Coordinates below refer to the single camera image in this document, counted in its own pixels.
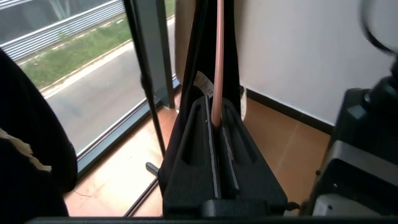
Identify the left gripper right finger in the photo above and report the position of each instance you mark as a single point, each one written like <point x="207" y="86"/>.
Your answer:
<point x="255" y="180"/>

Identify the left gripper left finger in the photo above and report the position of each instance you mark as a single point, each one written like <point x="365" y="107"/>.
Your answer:
<point x="189" y="180"/>

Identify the pink clothes hanger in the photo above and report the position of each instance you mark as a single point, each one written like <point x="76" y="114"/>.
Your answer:
<point x="219" y="62"/>

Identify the black garment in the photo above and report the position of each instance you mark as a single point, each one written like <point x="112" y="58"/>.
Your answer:
<point x="202" y="46"/>

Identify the black shorts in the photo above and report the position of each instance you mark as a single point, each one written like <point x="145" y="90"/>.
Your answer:
<point x="31" y="124"/>

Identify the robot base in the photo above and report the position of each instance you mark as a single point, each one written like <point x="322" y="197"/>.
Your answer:
<point x="357" y="161"/>

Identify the black clothes rack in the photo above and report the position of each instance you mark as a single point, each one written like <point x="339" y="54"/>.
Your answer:
<point x="146" y="77"/>

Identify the window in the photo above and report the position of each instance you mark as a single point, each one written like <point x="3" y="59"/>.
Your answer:
<point x="155" y="46"/>

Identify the beige curtain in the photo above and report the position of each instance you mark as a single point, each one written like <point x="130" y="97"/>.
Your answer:
<point x="185" y="37"/>

